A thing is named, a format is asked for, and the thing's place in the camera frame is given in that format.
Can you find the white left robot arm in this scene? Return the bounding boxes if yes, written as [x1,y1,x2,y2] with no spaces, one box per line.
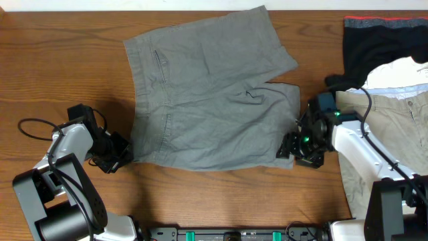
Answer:
[13,112,144,240]

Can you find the beige khaki shorts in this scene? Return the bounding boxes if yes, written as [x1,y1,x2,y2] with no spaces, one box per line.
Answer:
[338,92,427,219]

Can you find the grey shorts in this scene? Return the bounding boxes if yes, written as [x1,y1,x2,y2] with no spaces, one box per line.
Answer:
[124,6,300,171]

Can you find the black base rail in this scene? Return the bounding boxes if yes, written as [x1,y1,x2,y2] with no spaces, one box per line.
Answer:
[148,222,332,241]

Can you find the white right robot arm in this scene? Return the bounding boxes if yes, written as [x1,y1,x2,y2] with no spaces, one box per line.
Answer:
[276,110,427,240]

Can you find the white shirt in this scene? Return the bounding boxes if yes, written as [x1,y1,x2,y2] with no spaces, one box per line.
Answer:
[362,57,427,100]

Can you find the black garment red waistband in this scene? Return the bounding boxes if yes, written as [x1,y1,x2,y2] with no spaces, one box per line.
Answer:
[325,16,427,91]

